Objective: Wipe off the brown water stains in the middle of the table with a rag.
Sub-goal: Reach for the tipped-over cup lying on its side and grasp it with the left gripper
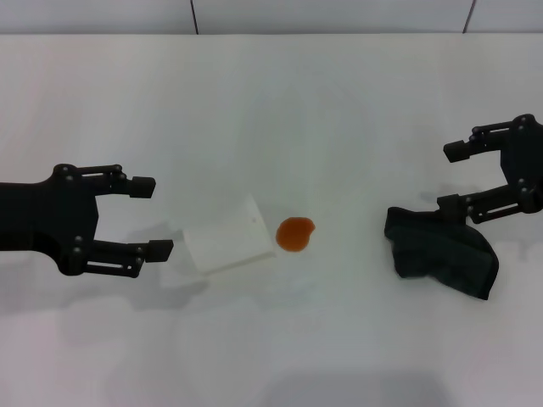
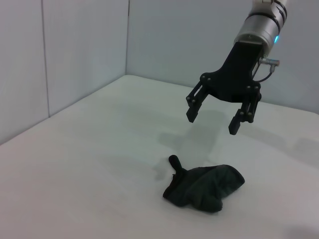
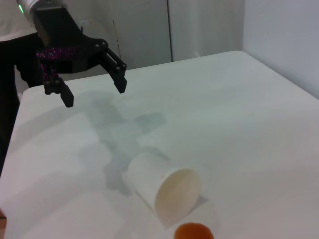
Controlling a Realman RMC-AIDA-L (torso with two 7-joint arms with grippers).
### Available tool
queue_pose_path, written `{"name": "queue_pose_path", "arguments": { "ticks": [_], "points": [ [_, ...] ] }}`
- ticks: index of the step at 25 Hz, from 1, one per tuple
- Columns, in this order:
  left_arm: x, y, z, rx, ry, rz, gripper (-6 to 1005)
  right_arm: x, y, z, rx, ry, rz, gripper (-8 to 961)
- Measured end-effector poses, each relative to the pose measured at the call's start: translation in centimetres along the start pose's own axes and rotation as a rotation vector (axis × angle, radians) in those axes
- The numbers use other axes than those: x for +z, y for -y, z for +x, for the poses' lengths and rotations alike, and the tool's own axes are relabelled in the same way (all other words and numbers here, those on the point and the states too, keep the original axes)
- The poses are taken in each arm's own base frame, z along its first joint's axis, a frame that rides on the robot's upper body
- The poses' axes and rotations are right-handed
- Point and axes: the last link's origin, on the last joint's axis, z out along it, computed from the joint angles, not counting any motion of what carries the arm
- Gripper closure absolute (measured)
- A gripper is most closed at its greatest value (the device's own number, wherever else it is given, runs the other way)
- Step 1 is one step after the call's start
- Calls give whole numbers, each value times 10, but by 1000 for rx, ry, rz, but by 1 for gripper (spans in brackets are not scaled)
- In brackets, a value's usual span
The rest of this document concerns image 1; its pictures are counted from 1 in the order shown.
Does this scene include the white paper cup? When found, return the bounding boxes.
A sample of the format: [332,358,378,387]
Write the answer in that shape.
[182,193,277,277]

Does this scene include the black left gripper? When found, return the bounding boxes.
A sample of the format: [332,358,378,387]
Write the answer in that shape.
[0,163,175,279]

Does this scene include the dark blue rag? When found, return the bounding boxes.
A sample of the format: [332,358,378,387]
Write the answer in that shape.
[383,206,501,301]

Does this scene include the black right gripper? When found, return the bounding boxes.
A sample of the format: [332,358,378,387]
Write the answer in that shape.
[436,113,543,224]

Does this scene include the brown water stain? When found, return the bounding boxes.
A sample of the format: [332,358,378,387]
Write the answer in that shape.
[276,216,317,253]

